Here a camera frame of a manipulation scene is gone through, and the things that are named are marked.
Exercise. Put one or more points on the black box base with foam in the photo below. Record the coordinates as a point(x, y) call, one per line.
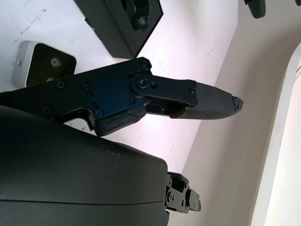
point(110, 23)

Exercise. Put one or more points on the small silver depth camera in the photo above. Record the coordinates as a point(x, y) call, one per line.
point(47, 63)

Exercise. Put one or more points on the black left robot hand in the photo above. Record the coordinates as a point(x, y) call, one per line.
point(257, 7)

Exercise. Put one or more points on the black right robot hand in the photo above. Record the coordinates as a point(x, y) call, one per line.
point(70, 176)

